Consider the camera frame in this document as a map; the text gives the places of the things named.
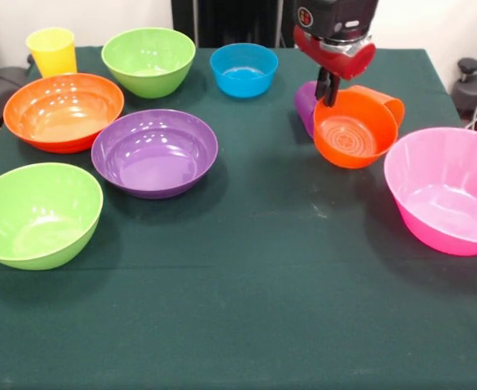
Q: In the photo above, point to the dark green tablecloth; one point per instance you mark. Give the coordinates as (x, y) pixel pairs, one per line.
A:
(262, 284)

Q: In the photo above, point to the orange plastic cup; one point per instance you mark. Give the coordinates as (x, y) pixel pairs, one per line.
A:
(384, 99)

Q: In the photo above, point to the purple plastic cup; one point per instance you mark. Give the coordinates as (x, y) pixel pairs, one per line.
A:
(305, 105)

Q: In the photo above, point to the black stand with knob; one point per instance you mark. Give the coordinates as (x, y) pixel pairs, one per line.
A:
(471, 87)

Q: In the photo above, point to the purple plastic bowl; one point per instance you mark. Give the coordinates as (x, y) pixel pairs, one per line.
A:
(153, 162)

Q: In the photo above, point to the lime green plastic bowl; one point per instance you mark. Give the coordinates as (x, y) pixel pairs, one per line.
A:
(39, 219)
(148, 79)

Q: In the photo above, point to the wide orange plastic bowl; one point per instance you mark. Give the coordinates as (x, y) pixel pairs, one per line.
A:
(59, 118)

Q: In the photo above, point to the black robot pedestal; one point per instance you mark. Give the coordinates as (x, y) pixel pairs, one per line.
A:
(238, 20)

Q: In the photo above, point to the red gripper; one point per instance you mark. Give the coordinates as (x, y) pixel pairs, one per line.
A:
(339, 63)

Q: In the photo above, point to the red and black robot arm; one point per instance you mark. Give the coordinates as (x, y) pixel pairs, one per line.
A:
(335, 16)

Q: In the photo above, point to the yellow plastic cup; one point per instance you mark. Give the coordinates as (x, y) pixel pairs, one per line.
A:
(55, 57)

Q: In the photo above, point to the black office chair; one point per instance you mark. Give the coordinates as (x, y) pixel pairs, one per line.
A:
(2, 87)

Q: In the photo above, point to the blue plastic bowl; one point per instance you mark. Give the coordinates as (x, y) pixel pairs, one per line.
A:
(242, 77)

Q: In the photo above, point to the small orange plastic bowl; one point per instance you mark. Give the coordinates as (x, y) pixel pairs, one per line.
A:
(356, 136)

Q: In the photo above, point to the pink plastic bowl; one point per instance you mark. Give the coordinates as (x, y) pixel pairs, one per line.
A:
(445, 199)

